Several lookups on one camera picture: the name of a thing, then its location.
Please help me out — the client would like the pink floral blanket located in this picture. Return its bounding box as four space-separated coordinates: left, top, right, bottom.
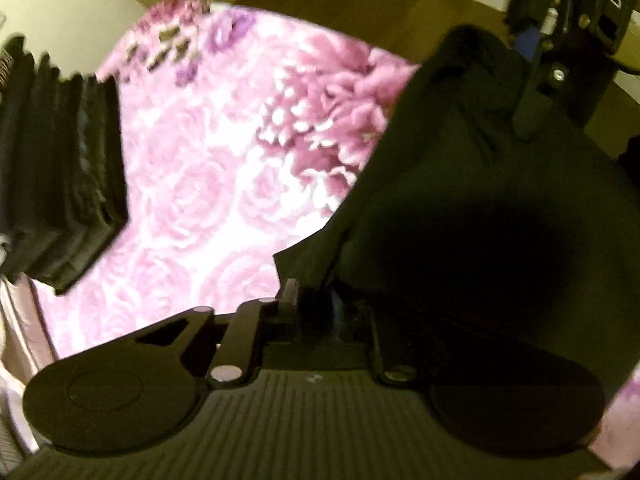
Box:
35 0 640 461

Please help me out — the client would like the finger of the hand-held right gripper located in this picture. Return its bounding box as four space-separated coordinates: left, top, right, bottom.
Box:
513 24 572 141

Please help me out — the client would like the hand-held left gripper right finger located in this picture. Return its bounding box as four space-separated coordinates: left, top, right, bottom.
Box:
302 286 419 387

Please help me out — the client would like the pink satin cloth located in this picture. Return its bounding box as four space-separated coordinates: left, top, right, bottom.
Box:
0 274 57 457

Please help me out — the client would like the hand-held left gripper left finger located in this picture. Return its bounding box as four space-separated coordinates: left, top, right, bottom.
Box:
133 279 307 387

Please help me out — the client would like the black garment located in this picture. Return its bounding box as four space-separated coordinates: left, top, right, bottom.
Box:
272 24 640 411

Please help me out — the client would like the stack of dark folded clothes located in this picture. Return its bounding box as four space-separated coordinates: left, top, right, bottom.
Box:
0 34 132 297

